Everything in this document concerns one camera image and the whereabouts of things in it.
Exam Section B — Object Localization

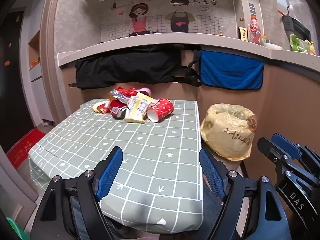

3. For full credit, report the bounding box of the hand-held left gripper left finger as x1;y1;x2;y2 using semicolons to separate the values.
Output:
30;146;124;240

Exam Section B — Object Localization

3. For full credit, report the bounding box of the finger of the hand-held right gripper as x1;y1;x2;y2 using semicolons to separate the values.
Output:
257;137;294;178
271;133;320;160

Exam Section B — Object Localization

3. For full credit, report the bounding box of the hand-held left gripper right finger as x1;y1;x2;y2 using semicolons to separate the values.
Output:
199;147;292;240

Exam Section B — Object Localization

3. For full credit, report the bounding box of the yellow plastic bag lined bin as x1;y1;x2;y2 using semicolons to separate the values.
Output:
200;104;258;161

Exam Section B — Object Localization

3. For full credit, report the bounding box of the red gold snack wrapper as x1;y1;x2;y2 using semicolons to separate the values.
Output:
92;100;112;114

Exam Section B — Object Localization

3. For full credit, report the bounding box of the red dotted paper cup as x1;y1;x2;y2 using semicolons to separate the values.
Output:
146;98;174;123

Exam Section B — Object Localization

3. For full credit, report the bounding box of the person's jeans leg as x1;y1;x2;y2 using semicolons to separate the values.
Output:
70;180;225;240

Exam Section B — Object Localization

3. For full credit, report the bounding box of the green checked tablecloth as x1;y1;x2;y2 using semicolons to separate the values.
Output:
28;99;203;233

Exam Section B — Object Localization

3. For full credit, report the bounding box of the red crumpled packet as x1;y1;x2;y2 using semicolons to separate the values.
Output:
109;100;128;119

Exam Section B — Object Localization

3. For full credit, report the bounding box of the yellow snack wrapper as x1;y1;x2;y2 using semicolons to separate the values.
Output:
124;92;156;124

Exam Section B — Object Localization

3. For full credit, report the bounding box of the silver orange wrapper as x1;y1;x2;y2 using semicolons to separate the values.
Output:
108;90;130;104

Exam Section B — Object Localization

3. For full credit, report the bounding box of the red foil wrapper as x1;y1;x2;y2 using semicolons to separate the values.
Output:
117;87;137;98

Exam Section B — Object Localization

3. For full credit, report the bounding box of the blue towel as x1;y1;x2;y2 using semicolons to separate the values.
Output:
200;51;265;90

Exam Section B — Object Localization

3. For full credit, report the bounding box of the pink paper cup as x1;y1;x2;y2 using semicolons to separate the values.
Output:
136;87;152;97

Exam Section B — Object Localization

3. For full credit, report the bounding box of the red doormat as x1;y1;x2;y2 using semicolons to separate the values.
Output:
6;129;47;170

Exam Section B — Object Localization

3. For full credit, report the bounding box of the white bowl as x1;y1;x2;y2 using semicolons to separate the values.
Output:
264;42;284;50

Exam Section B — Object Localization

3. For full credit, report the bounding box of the light green plastic bag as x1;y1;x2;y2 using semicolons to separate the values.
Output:
289;34;312;53

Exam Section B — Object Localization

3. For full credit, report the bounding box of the black fabric bag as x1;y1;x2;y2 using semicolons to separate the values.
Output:
69;44;202;90

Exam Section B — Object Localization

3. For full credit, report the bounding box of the white shelf cabinet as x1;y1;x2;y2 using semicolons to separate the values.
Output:
27;30;54;123

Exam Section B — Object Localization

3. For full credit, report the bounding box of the bottle with red contents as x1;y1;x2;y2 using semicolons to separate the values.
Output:
248;15;262;46

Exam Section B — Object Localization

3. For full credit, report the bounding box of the white counter ledge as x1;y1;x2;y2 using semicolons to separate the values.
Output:
57;36;320;68

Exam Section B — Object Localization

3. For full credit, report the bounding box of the black door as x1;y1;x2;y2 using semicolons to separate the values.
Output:
0;11;34;153

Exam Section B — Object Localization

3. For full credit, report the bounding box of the cartoon wall sticker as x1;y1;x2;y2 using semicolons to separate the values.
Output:
101;0;237;43

